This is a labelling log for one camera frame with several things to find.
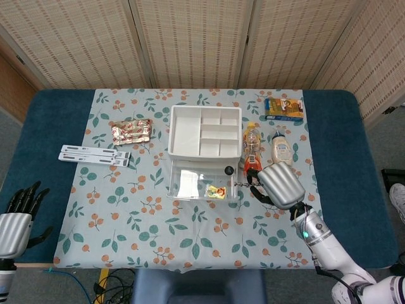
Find clear plastic storage box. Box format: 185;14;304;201
166;158;240;201

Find blue floor cable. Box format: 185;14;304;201
42;267;92;304

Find yellow blue snack box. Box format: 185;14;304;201
264;97;305;123

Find black plastic tray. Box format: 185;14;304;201
380;168;405;184

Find white sneaker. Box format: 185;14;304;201
389;182;405;224

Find white drawer organizer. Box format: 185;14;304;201
166;106;243;175

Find beige sauce squeeze bottle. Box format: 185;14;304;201
271;125;295;167

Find white toothbrush box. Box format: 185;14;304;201
61;144;132;159
58;151;130;168

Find blue padded chair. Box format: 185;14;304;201
131;268;268;304

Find small yellow snack packet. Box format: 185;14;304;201
204;185;228;201

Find metal chain bracelet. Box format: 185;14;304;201
234;180;265;188

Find woven bamboo screen panel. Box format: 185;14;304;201
128;0;257;89
0;0;153;91
239;0;363;91
309;0;405;129

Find dark blue table cover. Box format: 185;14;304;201
0;89;399;270

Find black floor cables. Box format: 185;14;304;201
93;268;137;304

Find orange drink bottle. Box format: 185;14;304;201
242;122;265;177

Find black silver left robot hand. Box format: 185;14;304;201
0;180;54;259

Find floral printed tablecloth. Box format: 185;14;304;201
53;88;332;273

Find gold foil snack bag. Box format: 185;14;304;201
110;118;153;147

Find brown wooden door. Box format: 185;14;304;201
0;47;37;123

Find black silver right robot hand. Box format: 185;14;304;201
246;164;306;210

